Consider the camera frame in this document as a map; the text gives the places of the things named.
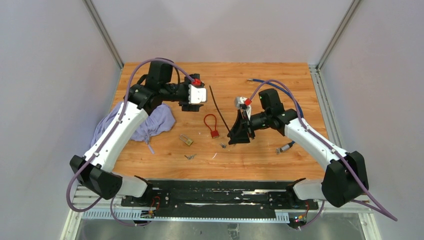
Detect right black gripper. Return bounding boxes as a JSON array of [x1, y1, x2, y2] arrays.
[[227, 110, 271, 145]]

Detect red lock keys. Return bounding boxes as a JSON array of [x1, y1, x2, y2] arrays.
[[219, 142, 227, 149]]

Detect red cable lock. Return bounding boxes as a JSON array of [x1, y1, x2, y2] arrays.
[[203, 113, 221, 140]]

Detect black cable lock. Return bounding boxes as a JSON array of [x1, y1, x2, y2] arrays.
[[208, 85, 230, 133]]

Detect brass padlock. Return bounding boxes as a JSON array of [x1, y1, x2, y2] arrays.
[[179, 134, 194, 146]]

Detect brass padlock keys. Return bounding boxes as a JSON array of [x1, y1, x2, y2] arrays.
[[184, 154, 197, 161]]

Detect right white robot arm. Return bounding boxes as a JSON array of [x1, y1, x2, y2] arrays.
[[227, 88, 369, 209]]

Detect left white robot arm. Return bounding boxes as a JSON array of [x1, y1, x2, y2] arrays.
[[69, 58, 208, 207]]

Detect lavender cloth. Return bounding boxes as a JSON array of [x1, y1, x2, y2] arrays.
[[90, 101, 176, 154]]

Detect blue cable lock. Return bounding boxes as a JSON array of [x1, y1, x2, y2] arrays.
[[247, 78, 304, 155]]

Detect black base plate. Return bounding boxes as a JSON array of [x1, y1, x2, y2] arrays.
[[120, 180, 319, 220]]

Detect aluminium frame rails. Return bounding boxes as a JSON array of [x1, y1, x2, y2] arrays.
[[71, 186, 382, 240]]

